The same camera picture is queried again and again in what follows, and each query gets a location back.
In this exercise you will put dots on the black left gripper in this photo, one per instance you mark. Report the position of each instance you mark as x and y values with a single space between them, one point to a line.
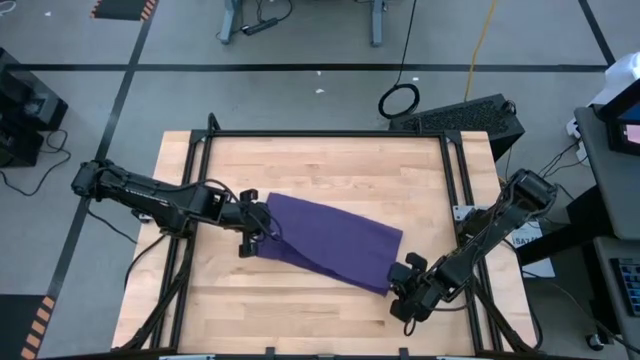
235 222

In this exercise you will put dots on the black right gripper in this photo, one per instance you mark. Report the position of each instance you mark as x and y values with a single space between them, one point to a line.
430 290

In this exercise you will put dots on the purple cloth towel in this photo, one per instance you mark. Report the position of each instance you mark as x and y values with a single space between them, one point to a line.
330 235

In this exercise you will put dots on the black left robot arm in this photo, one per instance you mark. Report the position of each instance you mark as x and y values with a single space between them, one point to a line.
150 197

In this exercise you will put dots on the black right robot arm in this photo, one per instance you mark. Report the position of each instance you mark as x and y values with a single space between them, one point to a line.
500 220

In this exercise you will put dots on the white printed paper sheet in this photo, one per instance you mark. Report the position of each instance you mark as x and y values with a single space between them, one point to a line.
532 232

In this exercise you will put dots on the black perforated computer tower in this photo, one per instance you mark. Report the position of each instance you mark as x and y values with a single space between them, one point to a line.
465 117

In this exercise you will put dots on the black caster wheel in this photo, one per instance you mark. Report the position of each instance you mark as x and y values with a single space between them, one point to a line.
595 342

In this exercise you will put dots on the black desk base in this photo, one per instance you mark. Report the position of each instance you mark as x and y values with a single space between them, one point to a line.
590 215

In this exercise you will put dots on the black power strip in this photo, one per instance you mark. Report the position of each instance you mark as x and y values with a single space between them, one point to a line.
260 26

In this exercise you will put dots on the grey metal desk leg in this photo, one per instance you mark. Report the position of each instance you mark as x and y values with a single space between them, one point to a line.
229 22
377 25

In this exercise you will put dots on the grey desk with keypad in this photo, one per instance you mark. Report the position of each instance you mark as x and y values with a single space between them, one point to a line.
607 247

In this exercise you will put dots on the black button keypad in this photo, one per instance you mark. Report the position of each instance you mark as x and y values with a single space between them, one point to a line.
631 285

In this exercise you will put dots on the white power strip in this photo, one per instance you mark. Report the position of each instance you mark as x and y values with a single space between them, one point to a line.
574 127

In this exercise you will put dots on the grey side desk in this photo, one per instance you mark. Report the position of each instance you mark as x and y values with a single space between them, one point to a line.
617 190

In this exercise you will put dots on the black orange hazard mat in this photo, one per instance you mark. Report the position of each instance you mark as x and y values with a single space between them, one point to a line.
20 325
122 9

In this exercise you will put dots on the black equipment rack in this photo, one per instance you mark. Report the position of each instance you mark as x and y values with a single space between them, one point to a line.
25 100

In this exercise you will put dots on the black framed monitor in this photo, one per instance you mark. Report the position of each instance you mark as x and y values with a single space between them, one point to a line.
625 130

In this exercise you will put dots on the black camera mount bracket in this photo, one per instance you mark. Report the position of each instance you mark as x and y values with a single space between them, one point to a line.
404 353
270 352

